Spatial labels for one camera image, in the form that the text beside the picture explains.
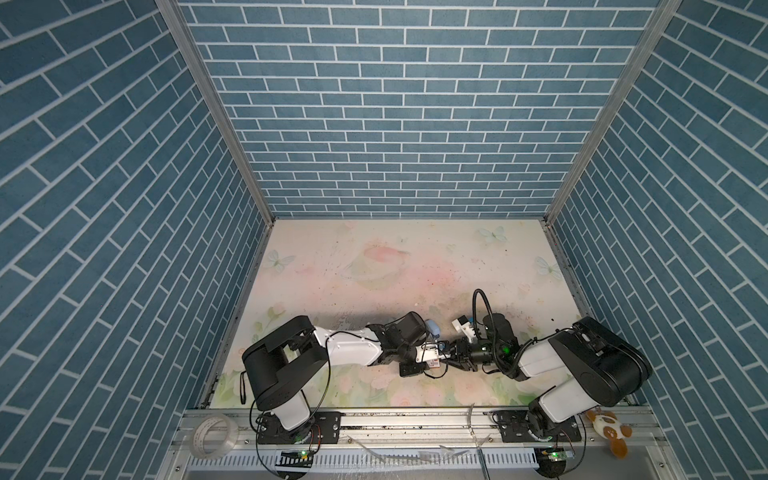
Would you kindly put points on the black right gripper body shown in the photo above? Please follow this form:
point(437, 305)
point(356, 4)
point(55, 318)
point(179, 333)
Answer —
point(474, 354)

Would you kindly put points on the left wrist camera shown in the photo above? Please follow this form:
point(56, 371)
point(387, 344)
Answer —
point(440, 347)

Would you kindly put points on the aluminium front rail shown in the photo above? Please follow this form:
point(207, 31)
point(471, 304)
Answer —
point(433, 426)

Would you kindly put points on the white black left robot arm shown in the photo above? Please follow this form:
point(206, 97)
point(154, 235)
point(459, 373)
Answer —
point(280, 365)

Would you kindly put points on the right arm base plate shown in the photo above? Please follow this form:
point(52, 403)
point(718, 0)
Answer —
point(513, 425)

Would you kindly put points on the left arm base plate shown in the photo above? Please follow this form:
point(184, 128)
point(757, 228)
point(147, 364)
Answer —
point(322, 428)

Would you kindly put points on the green circuit board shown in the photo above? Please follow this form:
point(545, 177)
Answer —
point(551, 462)
point(294, 459)

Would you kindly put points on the green circuit board right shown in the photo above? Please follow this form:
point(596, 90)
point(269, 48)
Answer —
point(551, 462)

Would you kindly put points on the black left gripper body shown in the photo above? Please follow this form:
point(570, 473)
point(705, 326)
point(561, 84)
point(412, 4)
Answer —
point(407, 357)

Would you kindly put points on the green circuit board left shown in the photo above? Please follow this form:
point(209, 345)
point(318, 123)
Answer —
point(294, 459)

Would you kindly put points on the clear tape roll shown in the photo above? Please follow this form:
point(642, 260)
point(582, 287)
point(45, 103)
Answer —
point(214, 438)

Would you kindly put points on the red white staple box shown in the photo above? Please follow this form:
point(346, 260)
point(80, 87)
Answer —
point(432, 360)

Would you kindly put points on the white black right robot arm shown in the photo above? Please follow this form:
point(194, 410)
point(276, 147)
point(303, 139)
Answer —
point(602, 367)

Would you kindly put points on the brown white plush toy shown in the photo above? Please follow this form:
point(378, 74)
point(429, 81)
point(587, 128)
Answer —
point(608, 426)

